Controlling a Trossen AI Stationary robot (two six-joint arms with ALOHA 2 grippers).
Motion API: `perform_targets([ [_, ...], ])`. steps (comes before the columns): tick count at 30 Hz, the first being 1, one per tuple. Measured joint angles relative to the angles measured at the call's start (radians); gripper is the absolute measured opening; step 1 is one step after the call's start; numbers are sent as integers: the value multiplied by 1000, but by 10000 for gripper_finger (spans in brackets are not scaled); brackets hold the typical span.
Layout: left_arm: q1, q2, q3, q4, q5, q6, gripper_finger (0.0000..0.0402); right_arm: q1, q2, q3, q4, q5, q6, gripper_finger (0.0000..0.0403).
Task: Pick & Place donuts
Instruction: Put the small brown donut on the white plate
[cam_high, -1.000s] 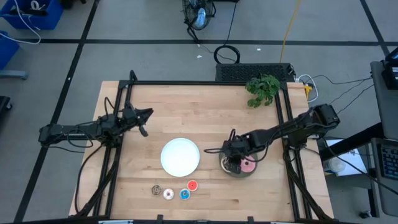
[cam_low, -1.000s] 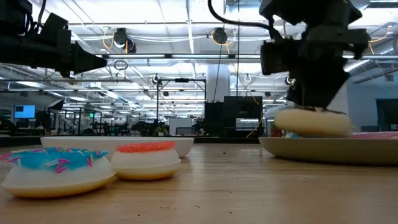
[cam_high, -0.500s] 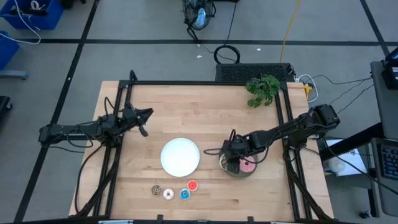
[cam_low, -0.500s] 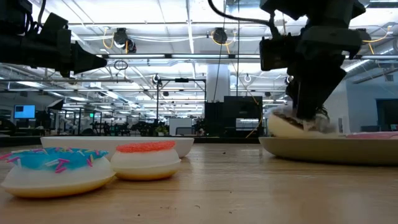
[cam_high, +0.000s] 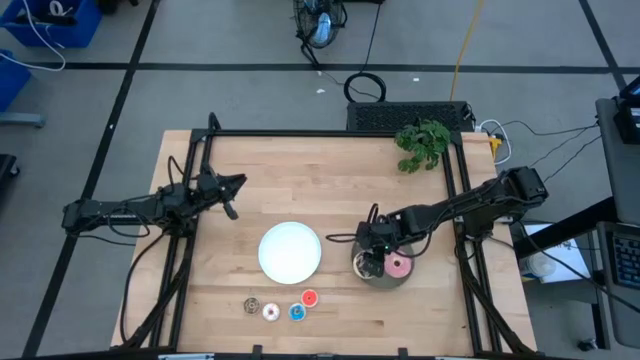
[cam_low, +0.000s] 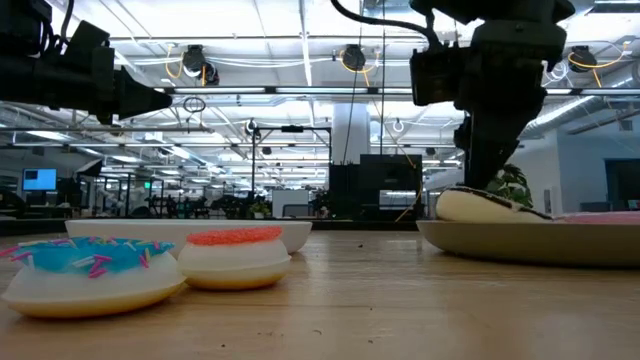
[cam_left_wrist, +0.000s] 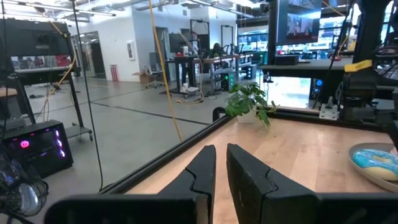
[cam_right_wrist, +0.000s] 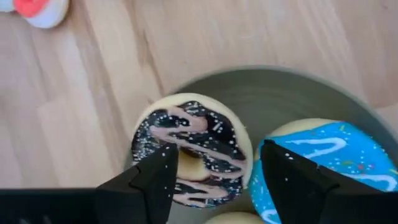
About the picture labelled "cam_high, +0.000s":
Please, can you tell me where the black computer tower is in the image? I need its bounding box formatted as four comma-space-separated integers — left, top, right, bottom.
346, 101, 474, 133

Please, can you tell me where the black floor beam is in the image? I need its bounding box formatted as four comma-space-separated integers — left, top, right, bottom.
512, 196, 617, 259

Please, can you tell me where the large blue storage bin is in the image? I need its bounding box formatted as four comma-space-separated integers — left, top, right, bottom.
0, 0, 104, 50

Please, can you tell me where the silver nameplate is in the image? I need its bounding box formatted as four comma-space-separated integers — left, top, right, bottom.
157, 352, 216, 360

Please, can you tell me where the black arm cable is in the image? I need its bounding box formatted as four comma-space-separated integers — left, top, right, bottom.
325, 202, 374, 246
118, 232, 169, 346

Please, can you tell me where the white round plate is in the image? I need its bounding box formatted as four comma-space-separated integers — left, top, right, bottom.
257, 221, 323, 285

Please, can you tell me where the white power cable bundle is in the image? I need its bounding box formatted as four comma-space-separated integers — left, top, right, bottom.
474, 118, 514, 166

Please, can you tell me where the black coiled cable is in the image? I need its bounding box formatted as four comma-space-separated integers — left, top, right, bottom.
343, 72, 388, 104

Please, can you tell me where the black aluminium table frame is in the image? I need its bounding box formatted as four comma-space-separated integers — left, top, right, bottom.
119, 112, 539, 359

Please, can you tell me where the black floor fan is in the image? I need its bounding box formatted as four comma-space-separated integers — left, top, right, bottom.
292, 0, 349, 69

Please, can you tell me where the green potted plant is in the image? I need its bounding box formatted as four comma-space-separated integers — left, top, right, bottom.
394, 118, 451, 175

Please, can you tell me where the small blue storage bin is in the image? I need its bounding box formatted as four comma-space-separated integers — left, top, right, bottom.
0, 48, 32, 112

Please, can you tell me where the black desk monitor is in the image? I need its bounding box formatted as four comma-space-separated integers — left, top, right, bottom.
613, 74, 640, 146

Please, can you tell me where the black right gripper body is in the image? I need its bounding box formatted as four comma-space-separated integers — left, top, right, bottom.
355, 221, 401, 253

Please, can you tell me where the white floor cable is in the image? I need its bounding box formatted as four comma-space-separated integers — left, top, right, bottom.
0, 0, 67, 72

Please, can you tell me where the grey metal foot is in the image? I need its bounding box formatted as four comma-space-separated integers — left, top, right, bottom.
0, 112, 47, 129

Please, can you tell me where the black chair base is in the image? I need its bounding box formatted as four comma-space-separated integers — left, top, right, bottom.
0, 153, 21, 190

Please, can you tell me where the large pink frosted donut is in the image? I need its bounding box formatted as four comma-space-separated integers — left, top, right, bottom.
383, 251, 414, 280

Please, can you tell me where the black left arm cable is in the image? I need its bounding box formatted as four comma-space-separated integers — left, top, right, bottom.
118, 232, 169, 346

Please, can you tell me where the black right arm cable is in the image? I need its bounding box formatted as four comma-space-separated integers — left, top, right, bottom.
325, 202, 374, 246

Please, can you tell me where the grey desk with monitor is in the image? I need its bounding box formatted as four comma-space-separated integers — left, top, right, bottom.
594, 97, 640, 226

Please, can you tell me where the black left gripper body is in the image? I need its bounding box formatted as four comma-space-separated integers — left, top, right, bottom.
197, 164, 231, 204

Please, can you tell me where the thick black floor cable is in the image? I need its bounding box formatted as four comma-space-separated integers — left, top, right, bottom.
514, 219, 640, 315

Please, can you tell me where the grey round plate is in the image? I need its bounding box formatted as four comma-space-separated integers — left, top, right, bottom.
350, 238, 416, 290

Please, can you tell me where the white paper sheet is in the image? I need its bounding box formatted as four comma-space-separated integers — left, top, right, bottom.
519, 223, 597, 285

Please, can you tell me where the yellow cable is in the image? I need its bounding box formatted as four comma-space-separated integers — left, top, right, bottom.
449, 0, 486, 101

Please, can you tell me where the grey desk with keyboard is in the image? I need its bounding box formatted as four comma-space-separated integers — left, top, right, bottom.
596, 221, 640, 350

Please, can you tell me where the black keyboard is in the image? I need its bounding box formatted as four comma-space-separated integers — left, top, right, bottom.
610, 233, 640, 291

